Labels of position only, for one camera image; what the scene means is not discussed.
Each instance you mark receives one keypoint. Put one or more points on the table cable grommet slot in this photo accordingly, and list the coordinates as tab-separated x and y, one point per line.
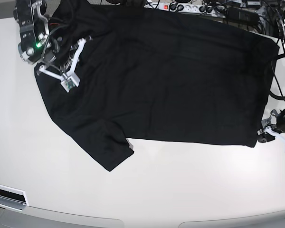
12	198

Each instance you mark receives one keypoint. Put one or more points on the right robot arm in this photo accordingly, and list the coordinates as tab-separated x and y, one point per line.
40	39

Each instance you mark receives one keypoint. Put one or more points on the white power strip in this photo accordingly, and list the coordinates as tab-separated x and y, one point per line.
188	8

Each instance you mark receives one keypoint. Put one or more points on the black power adapter box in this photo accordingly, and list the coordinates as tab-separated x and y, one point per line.
242	16

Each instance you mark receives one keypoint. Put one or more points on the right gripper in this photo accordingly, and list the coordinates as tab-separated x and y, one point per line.
59	54

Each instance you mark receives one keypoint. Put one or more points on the black t-shirt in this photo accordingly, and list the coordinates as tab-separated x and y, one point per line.
158	75

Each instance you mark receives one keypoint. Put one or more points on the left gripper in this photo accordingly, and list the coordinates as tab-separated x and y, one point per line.
279	127

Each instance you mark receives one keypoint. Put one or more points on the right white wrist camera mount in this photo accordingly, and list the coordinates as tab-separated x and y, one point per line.
67	76

